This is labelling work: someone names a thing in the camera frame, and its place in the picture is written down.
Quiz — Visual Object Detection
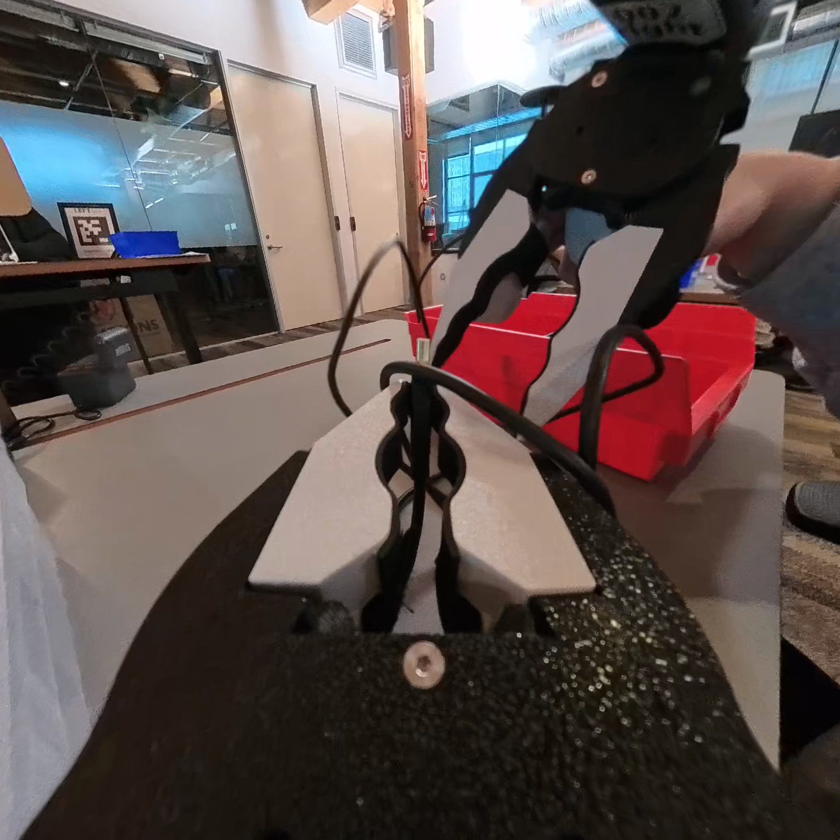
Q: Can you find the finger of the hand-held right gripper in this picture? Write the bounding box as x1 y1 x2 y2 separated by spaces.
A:
428 192 551 383
521 226 665 427

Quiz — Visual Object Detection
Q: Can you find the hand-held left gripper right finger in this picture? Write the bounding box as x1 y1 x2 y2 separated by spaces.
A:
430 390 598 634

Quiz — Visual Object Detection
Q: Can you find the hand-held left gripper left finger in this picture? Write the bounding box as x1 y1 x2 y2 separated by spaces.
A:
247 386 416 634

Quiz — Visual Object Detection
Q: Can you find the black usb cable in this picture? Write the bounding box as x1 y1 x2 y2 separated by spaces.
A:
379 325 665 595

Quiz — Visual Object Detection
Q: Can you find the person's right forearm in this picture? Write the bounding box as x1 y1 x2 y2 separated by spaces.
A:
740 205 840 421

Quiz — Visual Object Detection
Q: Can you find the person's right hand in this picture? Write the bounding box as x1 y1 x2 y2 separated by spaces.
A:
705 151 840 283

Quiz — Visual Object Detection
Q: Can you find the white door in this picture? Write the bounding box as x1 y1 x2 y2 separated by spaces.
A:
226 60 345 332
336 91 408 315

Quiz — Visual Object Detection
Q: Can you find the red plastic bin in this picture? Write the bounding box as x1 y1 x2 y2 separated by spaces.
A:
403 292 757 483

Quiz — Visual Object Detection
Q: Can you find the cardboard box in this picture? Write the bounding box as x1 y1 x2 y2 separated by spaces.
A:
98 295 175 358

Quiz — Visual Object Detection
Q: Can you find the black power station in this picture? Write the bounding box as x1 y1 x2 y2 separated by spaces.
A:
58 327 137 411

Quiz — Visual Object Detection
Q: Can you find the blue plastic bin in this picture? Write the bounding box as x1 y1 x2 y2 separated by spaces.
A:
108 231 181 258

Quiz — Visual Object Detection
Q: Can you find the wooden desk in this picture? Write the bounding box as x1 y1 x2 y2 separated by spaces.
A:
0 252 211 375

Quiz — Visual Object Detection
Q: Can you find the framed marker sign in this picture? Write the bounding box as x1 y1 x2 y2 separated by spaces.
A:
58 202 120 259

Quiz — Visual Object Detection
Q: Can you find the wooden post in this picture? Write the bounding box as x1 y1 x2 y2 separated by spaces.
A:
392 0 434 309

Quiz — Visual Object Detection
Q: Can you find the thin black cable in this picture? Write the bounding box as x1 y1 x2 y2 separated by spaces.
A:
328 238 463 421

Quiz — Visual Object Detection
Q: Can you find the black wall speaker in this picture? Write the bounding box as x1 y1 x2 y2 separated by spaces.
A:
382 16 435 74

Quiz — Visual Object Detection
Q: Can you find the wall vent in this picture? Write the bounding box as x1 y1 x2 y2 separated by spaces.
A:
335 7 382 78

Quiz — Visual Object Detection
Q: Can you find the black floor cord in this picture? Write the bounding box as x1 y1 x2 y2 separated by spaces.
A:
3 410 102 450

